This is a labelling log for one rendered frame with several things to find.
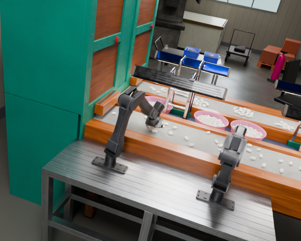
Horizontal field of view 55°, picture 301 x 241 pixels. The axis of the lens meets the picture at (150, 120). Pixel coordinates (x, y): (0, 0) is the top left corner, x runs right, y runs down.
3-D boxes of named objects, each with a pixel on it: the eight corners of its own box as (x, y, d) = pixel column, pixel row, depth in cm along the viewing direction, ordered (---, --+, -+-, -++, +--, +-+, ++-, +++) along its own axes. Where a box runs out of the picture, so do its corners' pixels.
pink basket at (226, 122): (230, 139, 216) (233, 128, 211) (195, 136, 211) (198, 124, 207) (219, 123, 239) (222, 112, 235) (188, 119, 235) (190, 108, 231)
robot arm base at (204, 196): (201, 179, 154) (199, 186, 148) (239, 191, 150) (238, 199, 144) (197, 190, 157) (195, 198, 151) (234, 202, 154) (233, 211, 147)
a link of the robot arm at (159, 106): (156, 104, 188) (151, 94, 177) (167, 108, 184) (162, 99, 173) (147, 118, 185) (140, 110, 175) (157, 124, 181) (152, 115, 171)
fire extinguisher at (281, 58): (266, 78, 668) (277, 49, 637) (279, 81, 662) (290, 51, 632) (267, 81, 643) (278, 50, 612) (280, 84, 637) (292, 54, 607)
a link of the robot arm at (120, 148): (111, 139, 162) (103, 142, 158) (123, 146, 158) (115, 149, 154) (110, 148, 165) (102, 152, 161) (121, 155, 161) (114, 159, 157)
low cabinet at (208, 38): (220, 46, 935) (228, 19, 899) (214, 59, 745) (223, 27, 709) (168, 33, 967) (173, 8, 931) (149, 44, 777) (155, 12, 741)
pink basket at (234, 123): (263, 153, 206) (268, 141, 202) (226, 142, 211) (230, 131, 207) (261, 136, 230) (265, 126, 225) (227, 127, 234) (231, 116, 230)
